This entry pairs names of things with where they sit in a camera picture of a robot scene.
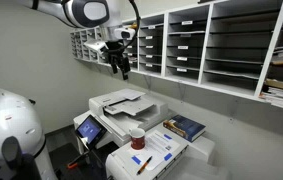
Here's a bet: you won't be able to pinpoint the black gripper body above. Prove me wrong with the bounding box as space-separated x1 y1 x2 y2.
104 40 131 67

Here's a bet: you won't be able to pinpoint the orange and black pen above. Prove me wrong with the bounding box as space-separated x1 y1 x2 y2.
135 155 154 176

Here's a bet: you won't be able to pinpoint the red mug with white inside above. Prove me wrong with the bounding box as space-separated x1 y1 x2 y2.
129 127 147 151

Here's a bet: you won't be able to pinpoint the white document sheet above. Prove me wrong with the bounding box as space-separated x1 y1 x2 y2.
113 87 146 102

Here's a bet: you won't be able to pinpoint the white office copier printer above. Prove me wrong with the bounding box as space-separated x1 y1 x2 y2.
72 87 179 156

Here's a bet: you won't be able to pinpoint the black printer touchscreen panel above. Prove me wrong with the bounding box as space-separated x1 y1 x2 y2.
74 114 108 151

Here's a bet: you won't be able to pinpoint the printed instruction paper sheet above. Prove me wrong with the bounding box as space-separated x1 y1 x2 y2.
126 129 181 172

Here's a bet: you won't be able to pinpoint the black table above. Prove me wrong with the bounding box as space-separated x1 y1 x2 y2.
46 141 110 180

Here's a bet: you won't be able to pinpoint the white printer finisher unit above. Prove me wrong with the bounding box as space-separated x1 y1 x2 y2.
104 123 229 180

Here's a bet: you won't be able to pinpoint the white mail sorter shelf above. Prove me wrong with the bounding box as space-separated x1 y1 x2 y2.
69 0 283 114

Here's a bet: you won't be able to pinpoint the stack of white papers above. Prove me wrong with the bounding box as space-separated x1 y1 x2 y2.
258 85 283 113

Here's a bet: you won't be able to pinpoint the white metal shelf bracket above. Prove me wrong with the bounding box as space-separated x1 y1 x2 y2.
143 74 153 92

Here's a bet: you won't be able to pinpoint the black clamp with orange handle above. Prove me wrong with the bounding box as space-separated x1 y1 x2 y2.
65 149 93 171

